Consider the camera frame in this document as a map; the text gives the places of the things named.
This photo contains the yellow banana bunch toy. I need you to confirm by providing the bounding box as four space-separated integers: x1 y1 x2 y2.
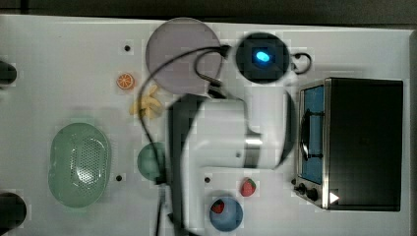
129 85 163 119

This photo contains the black cable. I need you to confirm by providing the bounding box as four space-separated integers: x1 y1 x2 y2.
137 44 230 236

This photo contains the strawberry toy in bowl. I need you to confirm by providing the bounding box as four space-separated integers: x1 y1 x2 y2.
210 200 225 214

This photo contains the blue bowl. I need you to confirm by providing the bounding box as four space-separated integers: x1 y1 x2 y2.
208 197 243 232

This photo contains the black toaster oven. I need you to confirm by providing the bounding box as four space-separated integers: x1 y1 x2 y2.
292 78 404 211

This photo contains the green metal pot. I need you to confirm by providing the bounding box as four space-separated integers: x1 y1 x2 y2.
137 142 165 181

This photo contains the strawberry toy on table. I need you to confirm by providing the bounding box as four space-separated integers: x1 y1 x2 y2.
240 178 257 197

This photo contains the orange slice toy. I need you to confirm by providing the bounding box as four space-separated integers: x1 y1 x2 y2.
116 73 136 90

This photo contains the green oval strainer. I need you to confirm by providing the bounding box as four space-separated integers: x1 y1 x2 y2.
48 123 111 208

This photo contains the purple round plate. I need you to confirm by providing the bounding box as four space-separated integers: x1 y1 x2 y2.
146 18 220 94

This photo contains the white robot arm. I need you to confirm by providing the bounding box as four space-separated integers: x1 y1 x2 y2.
166 32 295 236

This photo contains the black cylinder post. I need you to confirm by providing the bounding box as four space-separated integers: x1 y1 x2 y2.
0 61 17 86
0 193 27 235

